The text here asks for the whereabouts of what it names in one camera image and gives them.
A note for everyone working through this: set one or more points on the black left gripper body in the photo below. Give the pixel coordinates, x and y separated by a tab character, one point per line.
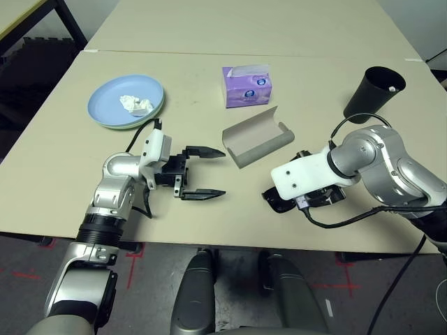
174	171

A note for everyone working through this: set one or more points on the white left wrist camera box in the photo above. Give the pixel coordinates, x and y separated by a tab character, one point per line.
153	146

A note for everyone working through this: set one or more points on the long black table foot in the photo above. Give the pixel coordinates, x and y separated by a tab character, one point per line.
384	257

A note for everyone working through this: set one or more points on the black sunglasses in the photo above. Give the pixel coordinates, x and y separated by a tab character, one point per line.
279	204

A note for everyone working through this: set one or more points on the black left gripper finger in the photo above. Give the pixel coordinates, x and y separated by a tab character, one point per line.
204	153
204	194

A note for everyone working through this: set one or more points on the purple tissue pack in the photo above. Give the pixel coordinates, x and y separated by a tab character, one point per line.
244	92

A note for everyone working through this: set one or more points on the white tissue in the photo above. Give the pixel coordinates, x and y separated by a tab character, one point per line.
134	104

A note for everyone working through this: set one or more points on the white tape piece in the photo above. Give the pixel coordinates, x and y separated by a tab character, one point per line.
91	51
415	60

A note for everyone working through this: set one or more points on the black metal table frame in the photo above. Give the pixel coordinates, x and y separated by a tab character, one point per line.
73	26

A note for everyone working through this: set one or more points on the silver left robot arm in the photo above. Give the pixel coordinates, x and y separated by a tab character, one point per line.
111	195

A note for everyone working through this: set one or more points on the grey robot leg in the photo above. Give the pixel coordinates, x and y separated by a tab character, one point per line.
193	296
293	296

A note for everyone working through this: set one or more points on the grey right robot leg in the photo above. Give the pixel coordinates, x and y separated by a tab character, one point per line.
293	296

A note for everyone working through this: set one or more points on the grey glasses case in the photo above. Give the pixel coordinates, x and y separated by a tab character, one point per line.
255	139

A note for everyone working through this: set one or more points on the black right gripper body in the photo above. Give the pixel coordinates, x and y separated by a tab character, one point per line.
328	196

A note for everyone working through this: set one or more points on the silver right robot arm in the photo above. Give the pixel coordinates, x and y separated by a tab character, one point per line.
384	157

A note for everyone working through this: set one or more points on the grey left robot leg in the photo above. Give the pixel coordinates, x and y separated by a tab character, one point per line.
193	296

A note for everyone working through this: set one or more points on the blue plate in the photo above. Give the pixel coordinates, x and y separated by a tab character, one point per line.
111	94

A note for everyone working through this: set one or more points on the black foam floor mat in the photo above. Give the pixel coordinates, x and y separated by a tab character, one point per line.
28	76

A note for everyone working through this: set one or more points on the black plastic cup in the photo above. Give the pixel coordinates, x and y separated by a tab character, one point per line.
363	101

